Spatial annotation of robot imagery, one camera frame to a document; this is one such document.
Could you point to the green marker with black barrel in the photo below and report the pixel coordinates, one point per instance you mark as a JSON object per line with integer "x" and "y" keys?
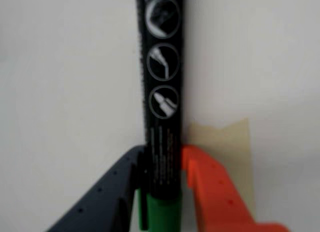
{"x": 162, "y": 116}

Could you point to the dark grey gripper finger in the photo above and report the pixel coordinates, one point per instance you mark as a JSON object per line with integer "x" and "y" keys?
{"x": 100, "y": 197}

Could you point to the long beige masking tape strip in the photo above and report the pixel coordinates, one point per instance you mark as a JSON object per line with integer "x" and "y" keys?
{"x": 235, "y": 146}

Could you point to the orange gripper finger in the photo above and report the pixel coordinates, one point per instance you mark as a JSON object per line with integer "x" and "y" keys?
{"x": 215, "y": 199}

